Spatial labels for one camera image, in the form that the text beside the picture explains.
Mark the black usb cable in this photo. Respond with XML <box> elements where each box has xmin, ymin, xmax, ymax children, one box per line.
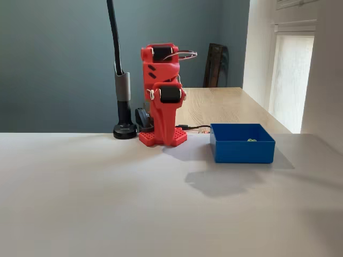
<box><xmin>175</xmin><ymin>124</ymin><xmax>212</xmax><ymax>132</ymax></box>

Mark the dark picture frame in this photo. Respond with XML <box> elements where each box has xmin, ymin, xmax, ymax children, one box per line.
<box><xmin>203</xmin><ymin>42</ymin><xmax>230</xmax><ymax>88</ymax></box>

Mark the white blind housing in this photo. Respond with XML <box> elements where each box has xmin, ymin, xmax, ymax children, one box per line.
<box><xmin>272</xmin><ymin>18</ymin><xmax>318</xmax><ymax>33</ymax></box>

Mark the black camera stand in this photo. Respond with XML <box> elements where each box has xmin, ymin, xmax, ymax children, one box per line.
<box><xmin>106</xmin><ymin>0</ymin><xmax>139</xmax><ymax>140</ymax></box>

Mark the light wooden table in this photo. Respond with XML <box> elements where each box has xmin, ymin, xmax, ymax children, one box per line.
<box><xmin>175</xmin><ymin>87</ymin><xmax>293</xmax><ymax>134</ymax></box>

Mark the looped servo cable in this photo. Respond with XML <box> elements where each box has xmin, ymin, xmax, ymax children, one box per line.
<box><xmin>163</xmin><ymin>50</ymin><xmax>199</xmax><ymax>62</ymax></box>

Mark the white window blind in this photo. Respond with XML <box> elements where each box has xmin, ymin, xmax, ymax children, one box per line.
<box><xmin>269</xmin><ymin>34</ymin><xmax>315</xmax><ymax>128</ymax></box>

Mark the blue plastic box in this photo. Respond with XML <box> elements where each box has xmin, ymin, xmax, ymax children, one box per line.
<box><xmin>210</xmin><ymin>123</ymin><xmax>276</xmax><ymax>164</ymax></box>

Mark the black table clamp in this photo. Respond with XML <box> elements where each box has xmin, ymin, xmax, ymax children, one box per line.
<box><xmin>135</xmin><ymin>107</ymin><xmax>154</xmax><ymax>132</ymax></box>

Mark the grey sleeve on stand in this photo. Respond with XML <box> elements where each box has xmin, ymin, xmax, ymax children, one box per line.
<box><xmin>114</xmin><ymin>71</ymin><xmax>131</xmax><ymax>102</ymax></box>

